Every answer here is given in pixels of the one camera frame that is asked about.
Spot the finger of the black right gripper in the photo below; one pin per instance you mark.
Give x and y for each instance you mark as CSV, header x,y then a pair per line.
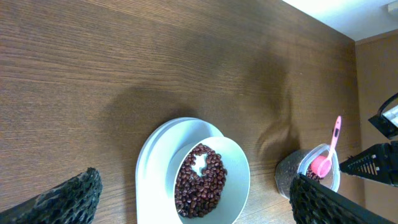
x,y
385,122
378,163

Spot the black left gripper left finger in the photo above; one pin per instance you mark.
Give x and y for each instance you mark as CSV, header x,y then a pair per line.
x,y
73,201

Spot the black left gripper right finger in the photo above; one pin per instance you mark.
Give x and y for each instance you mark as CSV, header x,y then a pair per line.
x,y
314,203

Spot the pink plastic measuring scoop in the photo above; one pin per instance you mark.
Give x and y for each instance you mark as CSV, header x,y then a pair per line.
x,y
321,165

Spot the white round bowl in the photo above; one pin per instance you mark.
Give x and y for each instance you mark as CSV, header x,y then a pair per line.
x,y
236,189

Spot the white digital kitchen scale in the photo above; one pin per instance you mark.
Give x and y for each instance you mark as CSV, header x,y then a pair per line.
x,y
152,201

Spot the red beans in bowl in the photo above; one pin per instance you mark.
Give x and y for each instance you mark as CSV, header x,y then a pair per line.
x,y
200,182

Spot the clear container of red beans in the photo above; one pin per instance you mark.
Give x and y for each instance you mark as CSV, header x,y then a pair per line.
x,y
299,162

